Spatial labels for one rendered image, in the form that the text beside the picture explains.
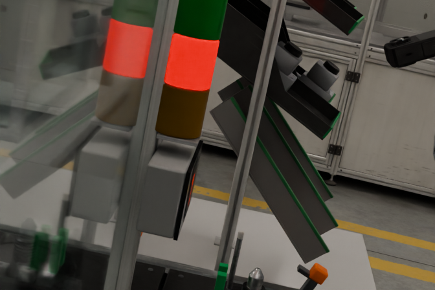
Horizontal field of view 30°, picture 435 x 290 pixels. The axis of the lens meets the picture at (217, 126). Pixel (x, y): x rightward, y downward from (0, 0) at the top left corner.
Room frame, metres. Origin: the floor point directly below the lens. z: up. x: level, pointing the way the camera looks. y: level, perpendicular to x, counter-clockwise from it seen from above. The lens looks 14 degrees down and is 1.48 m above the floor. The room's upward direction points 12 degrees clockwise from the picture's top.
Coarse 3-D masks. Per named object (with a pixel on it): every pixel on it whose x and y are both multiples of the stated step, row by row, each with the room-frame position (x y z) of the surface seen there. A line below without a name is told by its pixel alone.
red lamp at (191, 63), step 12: (180, 36) 0.77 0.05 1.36; (180, 48) 0.77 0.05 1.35; (192, 48) 0.77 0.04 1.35; (204, 48) 0.77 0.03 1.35; (216, 48) 0.78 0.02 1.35; (168, 60) 0.77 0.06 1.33; (180, 60) 0.77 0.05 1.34; (192, 60) 0.77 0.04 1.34; (204, 60) 0.77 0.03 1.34; (168, 72) 0.77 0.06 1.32; (180, 72) 0.77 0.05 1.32; (192, 72) 0.77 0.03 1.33; (204, 72) 0.77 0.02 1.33; (180, 84) 0.77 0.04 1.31; (192, 84) 0.77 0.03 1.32; (204, 84) 0.77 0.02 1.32
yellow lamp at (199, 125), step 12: (168, 84) 0.77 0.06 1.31; (168, 96) 0.77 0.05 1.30; (180, 96) 0.77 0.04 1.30; (192, 96) 0.77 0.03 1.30; (204, 96) 0.78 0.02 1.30; (168, 108) 0.77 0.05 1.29; (180, 108) 0.77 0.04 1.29; (192, 108) 0.77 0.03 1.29; (204, 108) 0.78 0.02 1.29; (168, 120) 0.77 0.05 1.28; (180, 120) 0.77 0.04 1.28; (192, 120) 0.77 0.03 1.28; (168, 132) 0.77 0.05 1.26; (180, 132) 0.77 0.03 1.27; (192, 132) 0.77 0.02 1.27
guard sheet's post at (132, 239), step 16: (176, 0) 0.78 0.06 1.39; (160, 48) 0.79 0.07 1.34; (160, 64) 0.78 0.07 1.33; (160, 80) 0.78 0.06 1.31; (160, 96) 0.78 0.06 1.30; (144, 144) 0.78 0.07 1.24; (144, 160) 0.78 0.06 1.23; (144, 176) 0.78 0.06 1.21; (128, 224) 0.78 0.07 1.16; (128, 240) 0.78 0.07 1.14; (128, 256) 0.78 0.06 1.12; (128, 272) 0.78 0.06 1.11; (128, 288) 0.78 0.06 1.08
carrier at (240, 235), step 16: (240, 240) 1.03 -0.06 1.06; (176, 272) 1.09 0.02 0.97; (224, 272) 0.99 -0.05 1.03; (256, 272) 0.97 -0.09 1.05; (176, 288) 1.04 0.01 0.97; (192, 288) 1.05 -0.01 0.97; (208, 288) 1.06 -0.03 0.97; (224, 288) 1.03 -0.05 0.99; (240, 288) 1.04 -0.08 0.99; (256, 288) 0.97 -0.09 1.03
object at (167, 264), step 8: (144, 256) 1.14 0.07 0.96; (152, 264) 1.13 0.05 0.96; (160, 264) 1.13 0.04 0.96; (168, 264) 1.13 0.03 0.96; (176, 264) 1.14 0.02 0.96; (184, 264) 1.14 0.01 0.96; (192, 272) 1.13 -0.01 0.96; (200, 272) 1.13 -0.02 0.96; (208, 272) 1.13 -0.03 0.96; (216, 272) 1.14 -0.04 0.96; (240, 280) 1.13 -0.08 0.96; (272, 288) 1.12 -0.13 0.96; (280, 288) 1.13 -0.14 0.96; (288, 288) 1.14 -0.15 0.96
